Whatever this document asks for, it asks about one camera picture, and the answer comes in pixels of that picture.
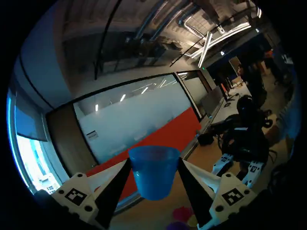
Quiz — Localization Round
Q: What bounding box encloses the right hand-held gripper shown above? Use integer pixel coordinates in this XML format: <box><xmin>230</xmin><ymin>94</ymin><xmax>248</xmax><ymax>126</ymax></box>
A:
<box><xmin>211</xmin><ymin>94</ymin><xmax>271</xmax><ymax>190</ymax></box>

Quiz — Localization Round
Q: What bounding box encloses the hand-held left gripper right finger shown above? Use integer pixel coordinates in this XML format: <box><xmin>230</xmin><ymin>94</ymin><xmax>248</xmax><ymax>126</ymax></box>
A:
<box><xmin>177</xmin><ymin>158</ymin><xmax>257</xmax><ymax>228</ymax></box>

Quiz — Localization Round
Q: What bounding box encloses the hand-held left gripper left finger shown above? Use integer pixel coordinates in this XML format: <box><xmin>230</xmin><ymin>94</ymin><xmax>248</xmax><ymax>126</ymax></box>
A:
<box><xmin>51</xmin><ymin>158</ymin><xmax>132</xmax><ymax>230</ymax></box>

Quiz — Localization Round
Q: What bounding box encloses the blue plastic cup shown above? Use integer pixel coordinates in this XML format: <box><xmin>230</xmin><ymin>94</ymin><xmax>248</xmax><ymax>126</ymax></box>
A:
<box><xmin>127</xmin><ymin>145</ymin><xmax>181</xmax><ymax>201</ymax></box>

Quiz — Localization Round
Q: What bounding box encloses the yellow plastic cup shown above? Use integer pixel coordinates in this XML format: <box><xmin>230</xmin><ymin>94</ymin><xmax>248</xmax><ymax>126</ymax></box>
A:
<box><xmin>187</xmin><ymin>214</ymin><xmax>199</xmax><ymax>227</ymax></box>

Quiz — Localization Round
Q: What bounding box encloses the pink plastic cup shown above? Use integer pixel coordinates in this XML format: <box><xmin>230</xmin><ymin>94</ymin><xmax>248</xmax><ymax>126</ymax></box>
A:
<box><xmin>173</xmin><ymin>206</ymin><xmax>194</xmax><ymax>223</ymax></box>

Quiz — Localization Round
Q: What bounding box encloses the purple plastic cup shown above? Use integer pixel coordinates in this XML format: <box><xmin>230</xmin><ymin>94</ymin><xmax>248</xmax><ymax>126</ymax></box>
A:
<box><xmin>167</xmin><ymin>221</ymin><xmax>191</xmax><ymax>230</ymax></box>

